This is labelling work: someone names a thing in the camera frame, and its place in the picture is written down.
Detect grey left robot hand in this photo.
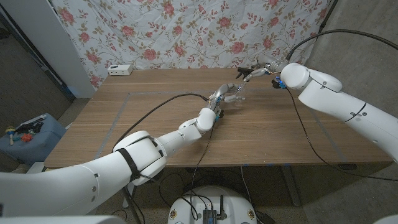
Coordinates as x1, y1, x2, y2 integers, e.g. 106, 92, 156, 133
206, 83, 246, 119

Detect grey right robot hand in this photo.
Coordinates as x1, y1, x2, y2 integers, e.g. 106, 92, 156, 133
243, 55, 289, 83

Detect clear plastic dispenser bottle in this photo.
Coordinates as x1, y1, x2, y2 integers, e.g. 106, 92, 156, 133
231, 84, 246, 107

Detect black pump head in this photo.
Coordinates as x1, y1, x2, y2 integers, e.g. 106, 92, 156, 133
235, 67, 253, 93

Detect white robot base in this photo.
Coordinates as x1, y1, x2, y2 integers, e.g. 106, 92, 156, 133
167, 185, 258, 224

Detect floral backdrop cloth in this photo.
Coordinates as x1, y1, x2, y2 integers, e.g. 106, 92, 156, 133
51, 0, 333, 90

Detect black backdrop pole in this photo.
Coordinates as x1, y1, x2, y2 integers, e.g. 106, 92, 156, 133
316, 0, 340, 32

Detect white power strip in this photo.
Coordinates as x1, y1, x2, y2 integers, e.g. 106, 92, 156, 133
107, 64, 134, 77

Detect black antenna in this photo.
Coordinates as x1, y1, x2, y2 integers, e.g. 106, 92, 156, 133
219, 195, 228, 220

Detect grey table leg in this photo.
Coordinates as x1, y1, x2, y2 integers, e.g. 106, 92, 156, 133
279, 165, 302, 208

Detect grey computer box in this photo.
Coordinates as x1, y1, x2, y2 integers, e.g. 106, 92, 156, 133
202, 208, 218, 224

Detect white table leg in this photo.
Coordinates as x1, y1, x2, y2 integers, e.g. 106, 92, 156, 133
123, 183, 137, 208

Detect blue storage box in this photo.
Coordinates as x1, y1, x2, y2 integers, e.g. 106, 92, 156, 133
0, 113, 68, 167

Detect white flat stick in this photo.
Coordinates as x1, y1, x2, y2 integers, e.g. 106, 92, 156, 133
19, 114, 47, 128

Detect black toy pieces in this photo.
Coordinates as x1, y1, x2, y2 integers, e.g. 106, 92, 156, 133
15, 121, 44, 135

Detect white mat with yellow print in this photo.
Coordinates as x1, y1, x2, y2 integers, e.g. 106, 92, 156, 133
26, 161, 49, 174

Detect wooden toy mallet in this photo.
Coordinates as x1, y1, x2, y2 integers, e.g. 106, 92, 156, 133
5, 126, 16, 146

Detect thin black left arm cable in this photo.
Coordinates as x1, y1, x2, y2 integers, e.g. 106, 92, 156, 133
188, 119, 215, 218

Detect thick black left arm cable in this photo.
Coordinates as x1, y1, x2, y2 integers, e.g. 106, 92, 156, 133
111, 93, 208, 152

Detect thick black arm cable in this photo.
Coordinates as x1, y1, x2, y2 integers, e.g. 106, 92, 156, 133
111, 93, 208, 152
285, 29, 398, 62

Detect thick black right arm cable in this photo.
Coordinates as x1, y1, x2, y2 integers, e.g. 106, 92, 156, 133
285, 29, 398, 62

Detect grey floor cable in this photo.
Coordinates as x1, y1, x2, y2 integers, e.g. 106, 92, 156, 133
240, 166, 259, 215

